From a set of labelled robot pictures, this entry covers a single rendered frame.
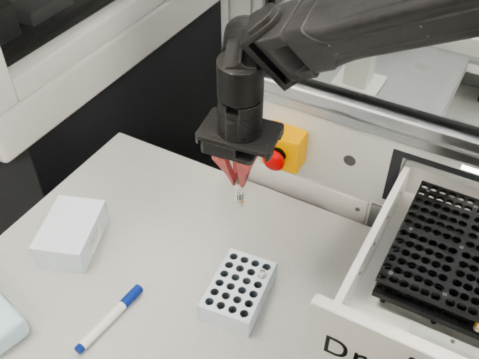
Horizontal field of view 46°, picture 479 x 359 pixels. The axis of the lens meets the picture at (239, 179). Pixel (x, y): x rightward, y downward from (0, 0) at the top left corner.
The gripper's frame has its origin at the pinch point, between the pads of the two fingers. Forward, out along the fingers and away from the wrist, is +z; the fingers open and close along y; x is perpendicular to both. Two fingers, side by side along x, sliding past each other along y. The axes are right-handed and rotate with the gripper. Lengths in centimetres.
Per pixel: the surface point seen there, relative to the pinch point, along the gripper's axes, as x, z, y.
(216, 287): 6.7, 17.8, 1.1
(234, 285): 5.2, 18.3, -1.2
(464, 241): -6.9, 7.4, -32.0
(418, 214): -10.0, 7.7, -25.1
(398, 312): 3.9, 13.6, -25.6
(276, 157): -16.0, 9.3, -0.7
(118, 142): -22.7, 23.3, 35.9
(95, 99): -32, 22, 47
